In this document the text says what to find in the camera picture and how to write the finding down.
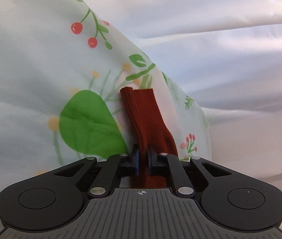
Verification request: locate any white curtain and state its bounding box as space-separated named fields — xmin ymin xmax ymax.
xmin=53 ymin=0 xmax=282 ymax=232

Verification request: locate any floral white bed sheet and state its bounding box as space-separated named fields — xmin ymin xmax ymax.
xmin=0 ymin=0 xmax=211 ymax=175

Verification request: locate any red knit cardigan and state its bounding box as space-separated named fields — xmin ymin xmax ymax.
xmin=120 ymin=87 xmax=178 ymax=188

